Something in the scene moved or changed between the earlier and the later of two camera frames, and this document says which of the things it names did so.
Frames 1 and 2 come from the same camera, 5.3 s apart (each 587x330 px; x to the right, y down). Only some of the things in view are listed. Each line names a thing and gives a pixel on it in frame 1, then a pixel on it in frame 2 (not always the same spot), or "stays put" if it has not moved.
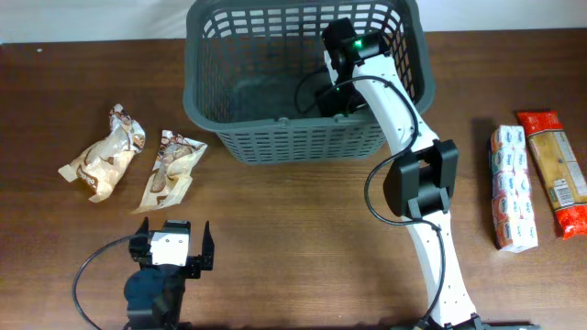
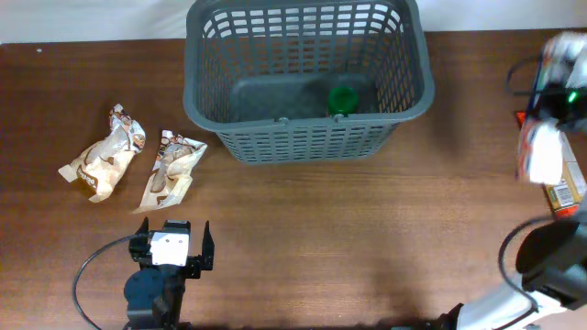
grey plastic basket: x=253 y=71 stays put
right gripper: x=327 y=102 -> x=548 y=105
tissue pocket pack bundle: x=513 y=203 -> x=563 y=60
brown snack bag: x=171 y=172 stays put
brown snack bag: x=99 y=164 stays put
